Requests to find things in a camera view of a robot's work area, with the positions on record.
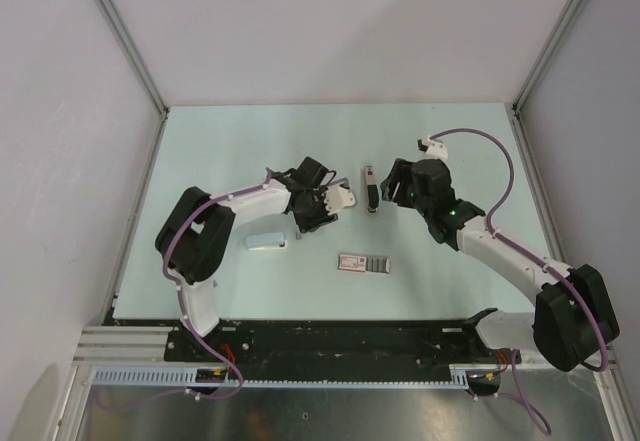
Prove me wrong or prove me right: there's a black staple remover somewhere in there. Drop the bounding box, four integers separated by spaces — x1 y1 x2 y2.
363 165 380 214

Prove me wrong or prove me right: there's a red staple box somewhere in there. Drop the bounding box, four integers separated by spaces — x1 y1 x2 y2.
337 254 391 274

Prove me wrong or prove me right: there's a light blue stapler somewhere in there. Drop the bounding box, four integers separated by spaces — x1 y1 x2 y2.
245 232 287 251

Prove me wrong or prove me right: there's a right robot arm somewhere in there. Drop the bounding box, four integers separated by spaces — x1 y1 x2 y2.
381 158 620 372

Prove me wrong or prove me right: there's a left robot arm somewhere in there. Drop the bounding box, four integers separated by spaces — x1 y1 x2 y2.
155 156 342 361

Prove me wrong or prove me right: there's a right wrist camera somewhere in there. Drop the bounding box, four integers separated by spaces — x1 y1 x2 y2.
417 136 448 162

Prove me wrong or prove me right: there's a right aluminium frame post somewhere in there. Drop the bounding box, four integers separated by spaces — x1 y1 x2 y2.
511 0 608 112

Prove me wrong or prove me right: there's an aluminium frame post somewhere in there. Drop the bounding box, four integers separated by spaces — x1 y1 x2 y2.
511 0 608 112
72 0 170 115

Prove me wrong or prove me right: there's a left aluminium frame post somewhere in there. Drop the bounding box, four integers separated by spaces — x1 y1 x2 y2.
72 0 170 115

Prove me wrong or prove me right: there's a grey cable duct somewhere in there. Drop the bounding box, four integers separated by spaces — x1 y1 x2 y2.
92 364 471 390

